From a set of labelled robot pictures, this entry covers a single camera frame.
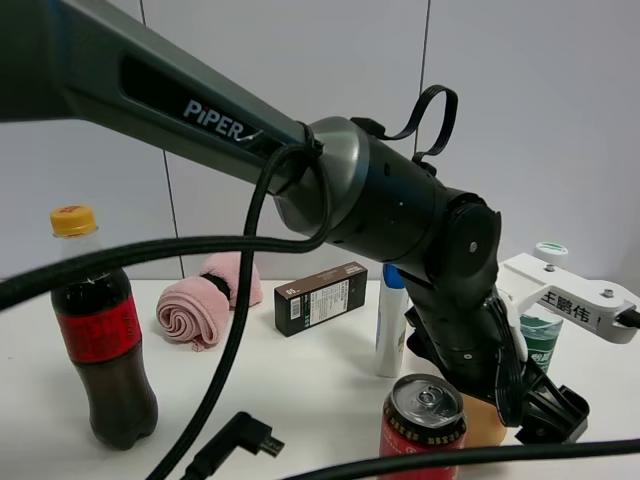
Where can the dark brown carton box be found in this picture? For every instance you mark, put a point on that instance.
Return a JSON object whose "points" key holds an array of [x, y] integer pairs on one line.
{"points": [[310, 301]]}

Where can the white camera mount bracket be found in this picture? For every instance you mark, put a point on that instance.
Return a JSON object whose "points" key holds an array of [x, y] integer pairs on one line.
{"points": [[600, 307]]}

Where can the black angled USB plug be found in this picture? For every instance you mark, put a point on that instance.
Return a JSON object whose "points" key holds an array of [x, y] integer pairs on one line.
{"points": [[241, 431]]}

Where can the cola bottle yellow cap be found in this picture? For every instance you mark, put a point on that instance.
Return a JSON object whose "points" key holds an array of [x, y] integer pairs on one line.
{"points": [[99, 324]]}

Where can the rolled pink towel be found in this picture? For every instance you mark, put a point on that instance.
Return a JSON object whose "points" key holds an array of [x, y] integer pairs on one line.
{"points": [[197, 309]]}

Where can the clear green-label water bottle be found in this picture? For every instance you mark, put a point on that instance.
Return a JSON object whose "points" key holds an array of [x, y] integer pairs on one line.
{"points": [[540, 326]]}

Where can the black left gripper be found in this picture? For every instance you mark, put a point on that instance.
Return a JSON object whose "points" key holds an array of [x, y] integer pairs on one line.
{"points": [[543, 412]]}

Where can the white blue-cap tube bottle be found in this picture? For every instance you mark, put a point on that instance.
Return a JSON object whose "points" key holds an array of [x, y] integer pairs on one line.
{"points": [[393, 303]]}

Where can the red beverage can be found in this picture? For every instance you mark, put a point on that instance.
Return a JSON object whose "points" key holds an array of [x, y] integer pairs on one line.
{"points": [[422, 413]]}

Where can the dark grey Piper robot arm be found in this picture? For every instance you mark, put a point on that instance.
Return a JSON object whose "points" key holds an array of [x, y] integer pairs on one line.
{"points": [[89, 60]]}

